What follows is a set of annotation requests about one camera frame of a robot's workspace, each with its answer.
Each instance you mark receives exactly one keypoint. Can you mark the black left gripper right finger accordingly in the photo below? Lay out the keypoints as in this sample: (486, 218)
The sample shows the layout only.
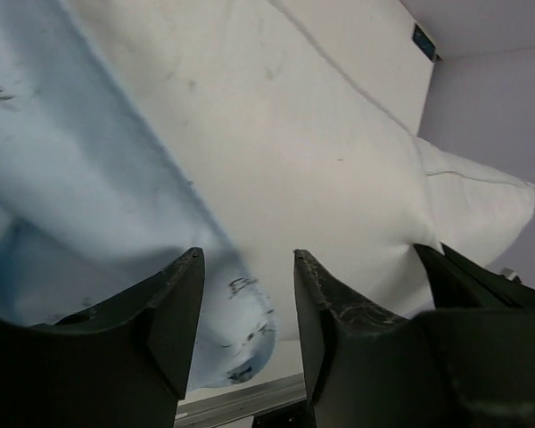
(365, 366)

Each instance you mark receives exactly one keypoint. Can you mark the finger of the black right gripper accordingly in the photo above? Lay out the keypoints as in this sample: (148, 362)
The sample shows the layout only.
(451, 286)
(509, 292)

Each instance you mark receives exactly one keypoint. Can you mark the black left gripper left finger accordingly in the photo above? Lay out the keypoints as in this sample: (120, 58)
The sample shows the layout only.
(124, 362)

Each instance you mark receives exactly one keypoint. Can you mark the light blue pillowcase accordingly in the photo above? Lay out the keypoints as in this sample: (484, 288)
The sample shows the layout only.
(91, 203)

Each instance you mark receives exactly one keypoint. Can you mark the white pillow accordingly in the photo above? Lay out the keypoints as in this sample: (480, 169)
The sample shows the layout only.
(296, 122)

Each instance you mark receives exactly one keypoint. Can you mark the right blue corner label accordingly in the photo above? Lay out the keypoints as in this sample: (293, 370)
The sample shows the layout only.
(424, 43)

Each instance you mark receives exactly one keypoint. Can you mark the aluminium table front rail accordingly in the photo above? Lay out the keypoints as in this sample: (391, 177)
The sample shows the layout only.
(252, 401)

